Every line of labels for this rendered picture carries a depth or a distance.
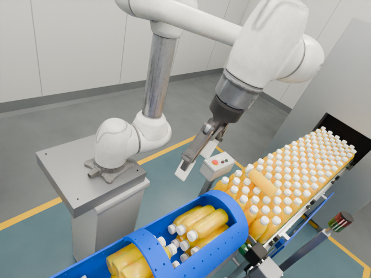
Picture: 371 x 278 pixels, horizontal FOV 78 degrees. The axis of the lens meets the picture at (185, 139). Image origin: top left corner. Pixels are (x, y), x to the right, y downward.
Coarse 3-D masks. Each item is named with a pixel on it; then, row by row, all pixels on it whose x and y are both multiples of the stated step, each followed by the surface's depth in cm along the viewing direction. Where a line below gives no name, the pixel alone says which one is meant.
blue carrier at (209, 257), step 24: (216, 192) 107; (168, 216) 102; (240, 216) 98; (120, 240) 85; (144, 240) 78; (168, 240) 106; (216, 240) 88; (240, 240) 97; (96, 264) 84; (168, 264) 75; (192, 264) 79; (216, 264) 89
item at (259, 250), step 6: (252, 246) 114; (258, 246) 114; (246, 252) 116; (252, 252) 112; (258, 252) 112; (264, 252) 113; (246, 258) 117; (252, 258) 113; (258, 258) 110; (264, 258) 112; (252, 264) 114; (258, 264) 114
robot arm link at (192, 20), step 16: (144, 0) 65; (160, 0) 62; (144, 16) 70; (160, 16) 64; (176, 16) 61; (192, 16) 60; (208, 16) 61; (192, 32) 64; (208, 32) 61; (224, 32) 60; (320, 48) 51; (304, 64) 48; (320, 64) 52; (288, 80) 51; (304, 80) 54
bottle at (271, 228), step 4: (272, 220) 119; (268, 224) 120; (272, 224) 118; (276, 224) 118; (268, 228) 119; (272, 228) 118; (276, 228) 118; (264, 232) 122; (268, 232) 120; (272, 232) 119; (264, 236) 123; (268, 236) 122; (256, 240) 127; (260, 240) 126; (264, 240) 124
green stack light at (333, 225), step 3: (333, 219) 115; (330, 222) 116; (333, 222) 114; (336, 222) 113; (330, 225) 115; (333, 225) 114; (336, 225) 113; (339, 225) 112; (333, 228) 114; (336, 228) 113; (339, 228) 113; (342, 228) 112; (336, 231) 114; (339, 231) 114
